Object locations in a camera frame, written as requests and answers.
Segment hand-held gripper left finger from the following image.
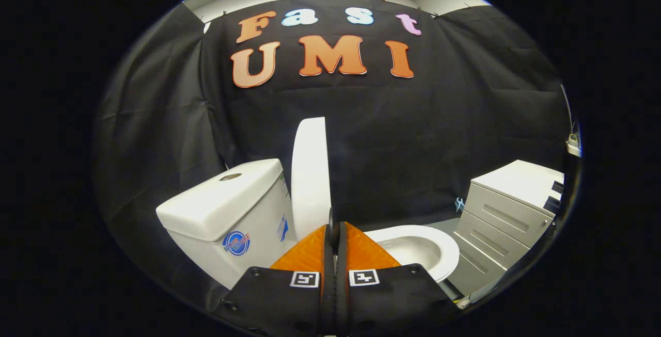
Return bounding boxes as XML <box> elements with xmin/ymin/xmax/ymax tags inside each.
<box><xmin>214</xmin><ymin>222</ymin><xmax>336</xmax><ymax>337</ymax></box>

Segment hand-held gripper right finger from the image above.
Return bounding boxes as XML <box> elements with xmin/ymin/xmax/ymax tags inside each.
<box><xmin>336</xmin><ymin>222</ymin><xmax>460</xmax><ymax>337</ymax></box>

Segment white toilet seat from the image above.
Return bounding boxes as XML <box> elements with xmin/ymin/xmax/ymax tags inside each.
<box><xmin>364</xmin><ymin>225</ymin><xmax>460</xmax><ymax>282</ymax></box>

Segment white drawer cabinet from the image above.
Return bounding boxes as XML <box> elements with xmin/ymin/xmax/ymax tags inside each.
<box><xmin>447</xmin><ymin>160</ymin><xmax>564</xmax><ymax>296</ymax></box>

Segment black backdrop cloth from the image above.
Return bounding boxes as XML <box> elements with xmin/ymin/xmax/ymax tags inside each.
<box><xmin>93</xmin><ymin>0</ymin><xmax>574</xmax><ymax>317</ymax></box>

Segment small black device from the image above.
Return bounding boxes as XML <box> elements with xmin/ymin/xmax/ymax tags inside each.
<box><xmin>542</xmin><ymin>180</ymin><xmax>564</xmax><ymax>214</ymax></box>

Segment white power adapter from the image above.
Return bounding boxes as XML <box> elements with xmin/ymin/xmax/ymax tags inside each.
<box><xmin>561</xmin><ymin>84</ymin><xmax>582</xmax><ymax>157</ymax></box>

